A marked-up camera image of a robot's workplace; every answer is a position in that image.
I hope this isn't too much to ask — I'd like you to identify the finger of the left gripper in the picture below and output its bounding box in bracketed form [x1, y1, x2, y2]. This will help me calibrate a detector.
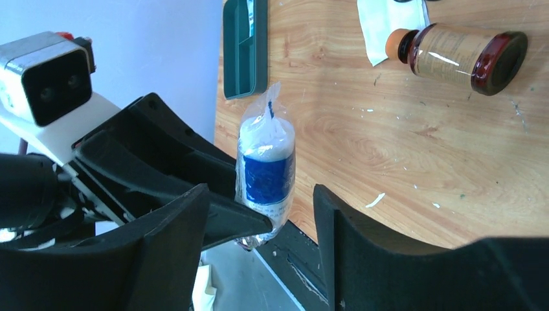
[73, 130, 272, 250]
[128, 93, 236, 198]

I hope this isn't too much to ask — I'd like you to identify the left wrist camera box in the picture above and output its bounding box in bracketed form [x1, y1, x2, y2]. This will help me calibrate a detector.
[1, 31, 96, 127]

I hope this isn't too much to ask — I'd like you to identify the small white blue tube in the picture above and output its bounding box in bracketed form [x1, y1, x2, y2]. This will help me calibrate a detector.
[235, 82, 296, 250]

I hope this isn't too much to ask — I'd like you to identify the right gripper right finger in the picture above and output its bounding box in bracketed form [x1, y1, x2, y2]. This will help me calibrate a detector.
[313, 185, 548, 310]

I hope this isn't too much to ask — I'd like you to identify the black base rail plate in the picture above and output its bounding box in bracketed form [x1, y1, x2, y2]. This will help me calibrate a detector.
[257, 221, 330, 310]

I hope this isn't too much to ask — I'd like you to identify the teal divided tray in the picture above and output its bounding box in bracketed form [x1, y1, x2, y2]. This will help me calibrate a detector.
[223, 0, 269, 100]

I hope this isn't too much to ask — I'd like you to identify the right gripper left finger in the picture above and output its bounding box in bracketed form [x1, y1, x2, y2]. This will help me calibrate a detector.
[1, 184, 210, 310]

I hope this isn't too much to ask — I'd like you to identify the white paper sachet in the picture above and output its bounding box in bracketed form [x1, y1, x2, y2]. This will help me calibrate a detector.
[357, 0, 431, 67]

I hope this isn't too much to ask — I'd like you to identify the brown orange-cap bottle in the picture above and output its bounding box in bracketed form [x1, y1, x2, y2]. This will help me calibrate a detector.
[385, 23, 528, 96]

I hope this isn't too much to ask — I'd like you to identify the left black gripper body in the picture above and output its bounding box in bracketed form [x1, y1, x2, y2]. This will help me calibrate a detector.
[1, 94, 142, 249]

